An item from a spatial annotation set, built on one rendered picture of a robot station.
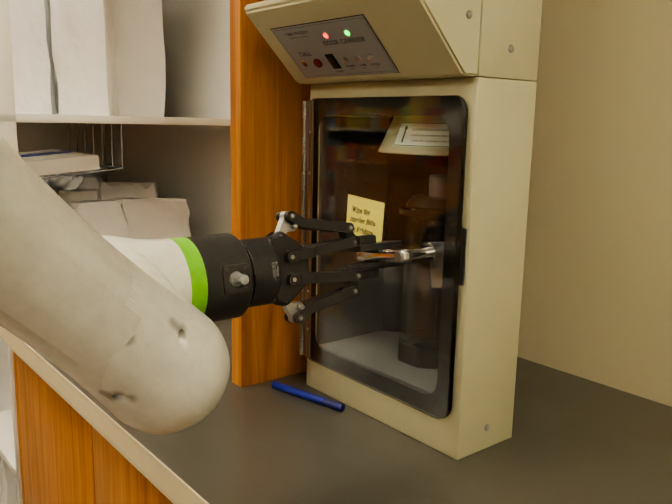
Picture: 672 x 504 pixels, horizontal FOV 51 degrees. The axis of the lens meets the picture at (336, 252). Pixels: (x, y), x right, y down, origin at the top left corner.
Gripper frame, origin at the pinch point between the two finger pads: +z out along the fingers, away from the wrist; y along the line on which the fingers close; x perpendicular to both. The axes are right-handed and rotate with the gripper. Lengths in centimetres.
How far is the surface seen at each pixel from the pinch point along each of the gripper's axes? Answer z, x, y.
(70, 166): -1, 109, 21
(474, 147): 5.5, -12.6, 12.1
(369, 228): 4.1, 5.3, 3.2
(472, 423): 7.9, -7.4, -22.2
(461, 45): 2.2, -14.4, 23.1
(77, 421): -22, 55, -27
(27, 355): -25, 71, -17
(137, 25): 25, 120, 61
